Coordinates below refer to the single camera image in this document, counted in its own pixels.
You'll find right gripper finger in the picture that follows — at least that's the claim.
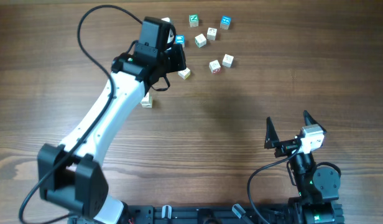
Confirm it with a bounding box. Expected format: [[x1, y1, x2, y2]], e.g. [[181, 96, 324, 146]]
[[264, 116, 280, 149], [303, 110, 327, 134]]

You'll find plain white block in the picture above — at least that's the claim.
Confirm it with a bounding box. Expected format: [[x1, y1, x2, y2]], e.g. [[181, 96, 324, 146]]
[[140, 92, 152, 105]]

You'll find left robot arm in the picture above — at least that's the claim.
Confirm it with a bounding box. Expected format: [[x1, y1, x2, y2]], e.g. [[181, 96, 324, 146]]
[[37, 17, 186, 223]]

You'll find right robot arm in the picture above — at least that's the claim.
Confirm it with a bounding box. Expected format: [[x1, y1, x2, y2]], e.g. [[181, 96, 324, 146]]
[[264, 111, 344, 224]]

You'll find blue block centre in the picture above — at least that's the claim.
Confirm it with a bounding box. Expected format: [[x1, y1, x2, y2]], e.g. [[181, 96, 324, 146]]
[[175, 35, 186, 48]]

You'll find white block yellow side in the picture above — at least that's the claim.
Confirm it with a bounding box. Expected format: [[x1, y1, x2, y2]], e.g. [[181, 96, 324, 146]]
[[178, 68, 191, 80]]

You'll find white block green side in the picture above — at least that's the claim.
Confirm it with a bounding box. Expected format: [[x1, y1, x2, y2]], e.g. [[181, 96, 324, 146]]
[[195, 34, 207, 48]]

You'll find green Z block far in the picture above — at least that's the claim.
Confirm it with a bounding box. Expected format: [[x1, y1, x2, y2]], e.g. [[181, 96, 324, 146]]
[[188, 14, 199, 27]]

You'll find white block red Q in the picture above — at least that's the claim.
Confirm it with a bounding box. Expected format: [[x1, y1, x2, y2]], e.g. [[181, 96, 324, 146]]
[[209, 60, 221, 74]]

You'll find white block red side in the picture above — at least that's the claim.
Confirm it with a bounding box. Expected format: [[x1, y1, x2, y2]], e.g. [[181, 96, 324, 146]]
[[206, 27, 217, 40]]

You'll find white block blue side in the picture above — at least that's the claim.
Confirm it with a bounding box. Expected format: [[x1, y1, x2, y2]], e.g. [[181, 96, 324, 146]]
[[222, 54, 234, 68]]

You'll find blue block far right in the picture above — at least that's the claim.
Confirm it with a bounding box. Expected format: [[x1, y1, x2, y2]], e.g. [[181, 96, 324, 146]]
[[220, 16, 231, 30]]

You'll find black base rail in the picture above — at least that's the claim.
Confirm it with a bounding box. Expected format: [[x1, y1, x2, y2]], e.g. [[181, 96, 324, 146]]
[[67, 203, 345, 224]]

